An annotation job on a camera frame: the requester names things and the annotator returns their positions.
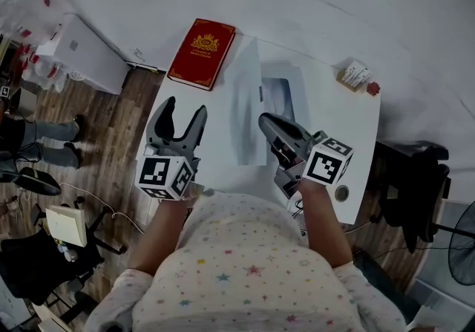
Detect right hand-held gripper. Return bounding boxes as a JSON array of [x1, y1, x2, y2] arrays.
[[258, 111, 356, 201]]

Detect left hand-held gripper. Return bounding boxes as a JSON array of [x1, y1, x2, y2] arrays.
[[135, 95, 208, 202]]

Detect white box with lid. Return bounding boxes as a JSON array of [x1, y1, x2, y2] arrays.
[[224, 36, 312, 167]]

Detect person's right forearm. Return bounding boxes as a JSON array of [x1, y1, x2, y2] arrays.
[[296, 178, 353, 269]]

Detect person's left forearm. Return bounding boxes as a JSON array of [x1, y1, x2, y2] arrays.
[[128, 192, 191, 276]]

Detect red hardcover book gold print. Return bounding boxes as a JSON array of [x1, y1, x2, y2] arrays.
[[166, 18, 237, 92]]

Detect white cabinet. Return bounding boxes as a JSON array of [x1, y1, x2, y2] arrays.
[[35, 13, 131, 96]]

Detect black office chair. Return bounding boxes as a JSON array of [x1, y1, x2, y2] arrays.
[[0, 195, 128, 324], [370, 139, 452, 254]]

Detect white star print shirt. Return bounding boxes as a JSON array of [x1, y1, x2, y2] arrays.
[[85, 191, 409, 332]]

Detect cream flat box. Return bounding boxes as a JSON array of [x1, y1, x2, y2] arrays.
[[45, 204, 88, 248]]

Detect black rounded bag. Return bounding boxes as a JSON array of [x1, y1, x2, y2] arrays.
[[14, 166, 62, 198]]

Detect clear water jug red label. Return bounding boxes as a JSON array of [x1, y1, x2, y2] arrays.
[[0, 24, 75, 92], [5, 0, 81, 44]]

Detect beige trash bin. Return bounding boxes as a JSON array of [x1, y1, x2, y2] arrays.
[[9, 87, 39, 120]]

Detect small round white container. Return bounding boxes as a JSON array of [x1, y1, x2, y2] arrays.
[[55, 241, 79, 263]]

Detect black standing fan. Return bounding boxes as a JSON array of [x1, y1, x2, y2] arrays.
[[430, 200, 475, 287]]

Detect grey desk cable grommet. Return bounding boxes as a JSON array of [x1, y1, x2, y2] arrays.
[[333, 184, 351, 203]]

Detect white floor cable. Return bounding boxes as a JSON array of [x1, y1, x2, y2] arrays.
[[59, 181, 146, 235]]

